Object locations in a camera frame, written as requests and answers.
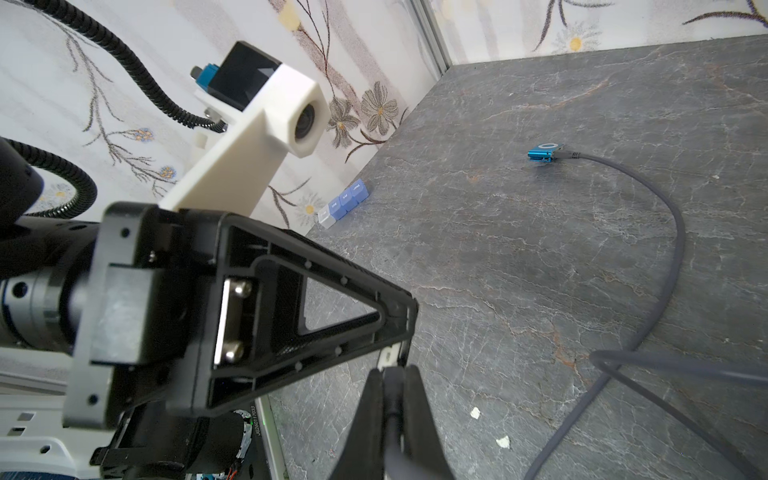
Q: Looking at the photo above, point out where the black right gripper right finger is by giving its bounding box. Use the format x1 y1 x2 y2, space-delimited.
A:
402 366 454 479

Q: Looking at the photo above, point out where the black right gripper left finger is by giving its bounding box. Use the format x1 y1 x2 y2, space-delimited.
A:
330 369 384 480

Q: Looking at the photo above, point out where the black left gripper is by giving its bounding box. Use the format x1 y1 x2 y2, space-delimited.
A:
63 202 418 429

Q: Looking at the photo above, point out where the blue mp3 player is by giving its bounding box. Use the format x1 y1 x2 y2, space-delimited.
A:
527 142 563 163

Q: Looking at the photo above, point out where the black mp3 player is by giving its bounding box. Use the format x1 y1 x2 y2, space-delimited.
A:
376 342 402 370

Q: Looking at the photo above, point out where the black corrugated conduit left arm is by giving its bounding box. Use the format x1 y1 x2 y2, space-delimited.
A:
1 1 418 430

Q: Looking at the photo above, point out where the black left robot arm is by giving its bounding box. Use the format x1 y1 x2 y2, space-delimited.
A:
1 141 418 479

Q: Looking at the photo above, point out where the blue transparent plastic case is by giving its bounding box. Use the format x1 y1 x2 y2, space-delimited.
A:
317 179 369 229

